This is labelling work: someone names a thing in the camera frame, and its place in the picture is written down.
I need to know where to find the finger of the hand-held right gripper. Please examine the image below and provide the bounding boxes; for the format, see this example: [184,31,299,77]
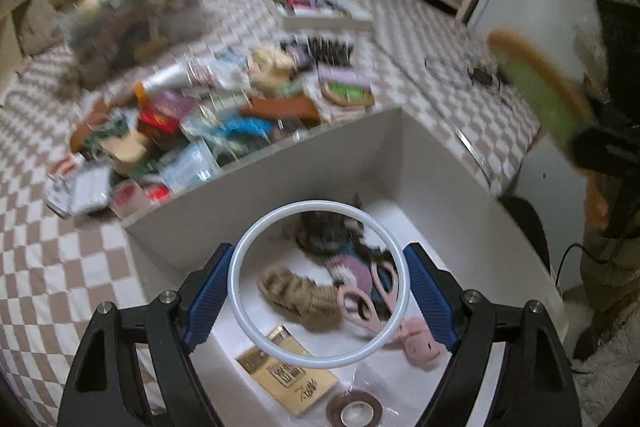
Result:
[570,127,638,172]

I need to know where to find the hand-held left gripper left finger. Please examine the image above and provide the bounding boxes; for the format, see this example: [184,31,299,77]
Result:
[57,243,236,427]

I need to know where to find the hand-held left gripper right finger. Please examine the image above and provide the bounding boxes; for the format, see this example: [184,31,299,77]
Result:
[402,243,583,427]

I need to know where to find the pink scissors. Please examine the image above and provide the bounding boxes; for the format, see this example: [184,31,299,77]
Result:
[336,259,446,370]

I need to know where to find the white plastic ring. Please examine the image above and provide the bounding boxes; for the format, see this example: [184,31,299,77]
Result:
[229,201,411,364]

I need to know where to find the jute rope knot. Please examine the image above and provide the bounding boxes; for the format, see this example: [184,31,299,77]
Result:
[257,264,351,333]

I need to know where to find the green oval wooden-rimmed item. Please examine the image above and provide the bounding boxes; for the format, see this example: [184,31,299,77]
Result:
[487,29,596,152]

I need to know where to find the white cardboard box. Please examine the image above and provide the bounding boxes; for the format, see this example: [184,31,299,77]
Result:
[122,106,568,427]

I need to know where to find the blue brown crochet piece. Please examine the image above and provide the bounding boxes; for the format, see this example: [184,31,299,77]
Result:
[295,194,401,303]

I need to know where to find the gold box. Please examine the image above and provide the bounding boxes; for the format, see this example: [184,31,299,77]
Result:
[235,324,340,417]

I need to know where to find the brown tape roll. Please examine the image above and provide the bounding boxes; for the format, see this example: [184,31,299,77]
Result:
[326,391,385,427]

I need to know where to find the red packet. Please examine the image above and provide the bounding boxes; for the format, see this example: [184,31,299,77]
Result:
[145,182,173,202]

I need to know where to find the person's leg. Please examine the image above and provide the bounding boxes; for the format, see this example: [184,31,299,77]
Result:
[580,227,640,313]

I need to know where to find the clear tape roll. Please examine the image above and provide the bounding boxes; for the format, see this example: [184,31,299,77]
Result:
[110,182,151,218]

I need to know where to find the metal rod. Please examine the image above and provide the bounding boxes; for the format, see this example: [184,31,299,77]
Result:
[450,117,501,188]

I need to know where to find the blue white packet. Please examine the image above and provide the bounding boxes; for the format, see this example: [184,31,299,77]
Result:
[165,142,221,192]

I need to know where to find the clear plastic case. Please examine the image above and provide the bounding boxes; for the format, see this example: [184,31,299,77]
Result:
[67,169,112,215]

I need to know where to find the wooden block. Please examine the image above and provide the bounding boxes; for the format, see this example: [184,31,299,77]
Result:
[111,129,153,175]

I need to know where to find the purple red carton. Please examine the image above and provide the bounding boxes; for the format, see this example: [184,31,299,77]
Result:
[137,91,196,135]

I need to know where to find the fuzzy beige rug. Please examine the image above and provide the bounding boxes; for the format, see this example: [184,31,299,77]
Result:
[565,302,640,427]

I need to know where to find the brown leather piece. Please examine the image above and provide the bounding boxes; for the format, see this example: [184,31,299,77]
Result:
[240,97,321,130]

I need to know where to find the round wooden box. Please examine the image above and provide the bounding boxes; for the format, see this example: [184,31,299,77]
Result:
[320,79,376,108]

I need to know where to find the silver pouch with orange cap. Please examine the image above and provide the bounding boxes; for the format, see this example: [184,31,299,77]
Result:
[135,62,193,100]

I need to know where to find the wooden oval box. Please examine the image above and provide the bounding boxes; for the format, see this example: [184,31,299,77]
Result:
[248,48,296,92]

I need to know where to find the purple card packet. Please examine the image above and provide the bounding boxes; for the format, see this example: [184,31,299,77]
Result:
[317,64,368,88]

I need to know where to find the black hair claw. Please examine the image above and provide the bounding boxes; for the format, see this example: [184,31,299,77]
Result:
[305,36,356,65]

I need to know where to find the clear plastic storage bin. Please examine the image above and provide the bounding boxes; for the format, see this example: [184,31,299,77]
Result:
[62,0,211,78]

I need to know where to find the white tray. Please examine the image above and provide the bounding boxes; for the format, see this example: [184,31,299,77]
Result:
[265,0,373,30]

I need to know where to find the pile of pens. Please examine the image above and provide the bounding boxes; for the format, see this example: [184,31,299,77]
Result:
[272,0,351,15]

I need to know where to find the black cable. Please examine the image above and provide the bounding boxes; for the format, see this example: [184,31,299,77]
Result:
[425,54,501,82]

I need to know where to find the brown leather strap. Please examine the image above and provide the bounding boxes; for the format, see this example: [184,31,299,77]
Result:
[70,112,126,152]

